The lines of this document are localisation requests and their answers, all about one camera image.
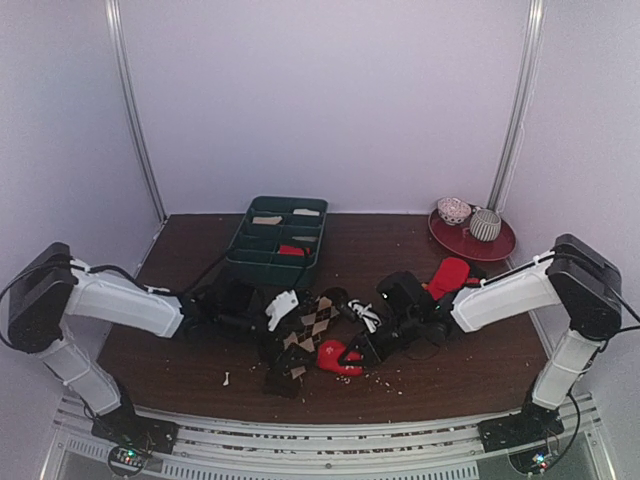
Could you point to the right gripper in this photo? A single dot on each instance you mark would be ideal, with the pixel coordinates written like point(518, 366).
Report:
point(379, 341)

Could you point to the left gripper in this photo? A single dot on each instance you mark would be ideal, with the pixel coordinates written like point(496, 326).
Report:
point(280, 363)

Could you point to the brown argyle sock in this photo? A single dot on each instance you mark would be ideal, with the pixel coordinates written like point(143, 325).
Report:
point(327, 308)

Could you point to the red snowflake sock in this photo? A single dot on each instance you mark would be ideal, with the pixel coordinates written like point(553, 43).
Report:
point(332, 356)

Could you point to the green compartment tray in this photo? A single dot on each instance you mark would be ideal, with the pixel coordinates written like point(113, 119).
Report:
point(253, 251)

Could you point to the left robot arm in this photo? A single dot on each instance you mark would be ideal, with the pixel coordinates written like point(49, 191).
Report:
point(56, 285)

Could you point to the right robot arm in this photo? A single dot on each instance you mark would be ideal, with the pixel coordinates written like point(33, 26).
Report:
point(571, 274)

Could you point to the red cloth in tray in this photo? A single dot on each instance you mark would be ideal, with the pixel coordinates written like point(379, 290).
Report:
point(291, 250)

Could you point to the black red argyle sock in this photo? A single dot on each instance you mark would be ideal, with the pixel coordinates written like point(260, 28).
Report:
point(476, 275)

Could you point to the beige cloth in tray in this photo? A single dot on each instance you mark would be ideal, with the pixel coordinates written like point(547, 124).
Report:
point(267, 220)

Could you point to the red round plate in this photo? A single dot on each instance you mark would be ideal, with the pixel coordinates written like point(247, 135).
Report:
point(458, 240)

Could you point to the white cloth in tray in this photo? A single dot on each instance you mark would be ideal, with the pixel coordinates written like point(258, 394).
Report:
point(306, 212)

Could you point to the white patterned bowl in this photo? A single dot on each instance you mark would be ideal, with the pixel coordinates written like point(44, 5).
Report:
point(453, 211)

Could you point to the striped ceramic cup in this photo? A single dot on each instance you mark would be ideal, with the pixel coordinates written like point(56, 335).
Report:
point(485, 225)

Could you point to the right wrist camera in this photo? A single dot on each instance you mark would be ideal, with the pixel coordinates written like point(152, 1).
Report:
point(405, 295)

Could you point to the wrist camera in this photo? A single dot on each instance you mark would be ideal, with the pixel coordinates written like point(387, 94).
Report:
point(237, 305)
point(405, 295)

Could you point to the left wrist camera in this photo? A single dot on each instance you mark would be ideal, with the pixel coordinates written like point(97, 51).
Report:
point(237, 305)

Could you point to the aluminium front rail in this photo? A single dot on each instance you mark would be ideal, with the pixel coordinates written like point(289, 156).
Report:
point(209, 448)

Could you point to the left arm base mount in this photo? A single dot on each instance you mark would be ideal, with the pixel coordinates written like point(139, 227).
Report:
point(136, 439)

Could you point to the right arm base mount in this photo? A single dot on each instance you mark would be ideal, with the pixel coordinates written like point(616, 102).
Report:
point(531, 437)

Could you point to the right aluminium post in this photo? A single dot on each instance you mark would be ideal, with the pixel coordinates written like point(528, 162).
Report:
point(523, 95)

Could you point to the aluminium post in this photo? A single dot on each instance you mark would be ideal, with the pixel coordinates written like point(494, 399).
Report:
point(116, 31)
point(523, 95)

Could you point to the left aluminium post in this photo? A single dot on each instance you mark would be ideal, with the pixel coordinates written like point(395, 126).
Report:
point(116, 31)

